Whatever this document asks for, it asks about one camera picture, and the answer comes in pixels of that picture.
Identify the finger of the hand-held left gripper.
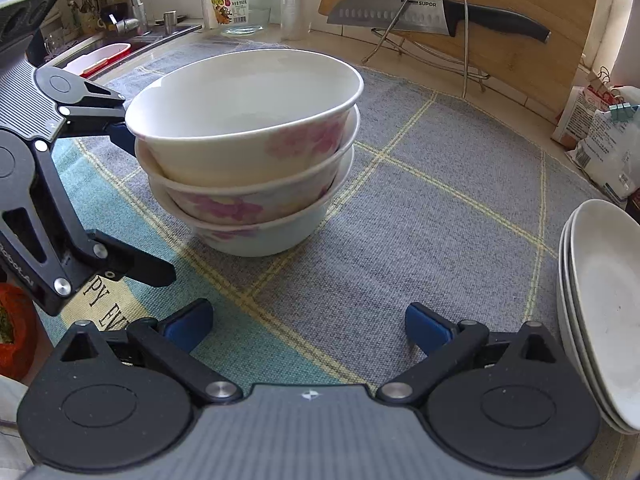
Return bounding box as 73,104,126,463
0,140,178,317
56,79,137,152

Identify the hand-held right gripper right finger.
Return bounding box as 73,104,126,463
375,303,568,406

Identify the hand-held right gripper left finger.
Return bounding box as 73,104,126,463
60,298,244,408

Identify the white pink-flower bowl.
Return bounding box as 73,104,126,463
124,48,365,188
149,145,356,258
135,107,362,221

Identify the red white plastic container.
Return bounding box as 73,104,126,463
62,42,132,80

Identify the steel sink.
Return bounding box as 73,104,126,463
42,22,203,81

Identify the grey checked dish mat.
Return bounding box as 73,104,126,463
37,40,631,480

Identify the clear plastic cup stack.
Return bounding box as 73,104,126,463
279,0,312,42

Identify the white blue seasoning bag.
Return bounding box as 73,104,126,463
572,107,640,201

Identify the orange white seasoning bag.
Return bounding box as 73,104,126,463
551,82,616,148

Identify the bamboo cutting board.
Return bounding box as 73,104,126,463
318,0,603,126

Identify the green binder clip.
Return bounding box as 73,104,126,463
607,102,640,123

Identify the metal binder clip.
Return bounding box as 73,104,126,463
582,65,613,93

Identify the metal wire stand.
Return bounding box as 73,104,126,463
361,0,491,98

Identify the black-handled kitchen knife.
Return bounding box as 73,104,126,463
326,0,552,43

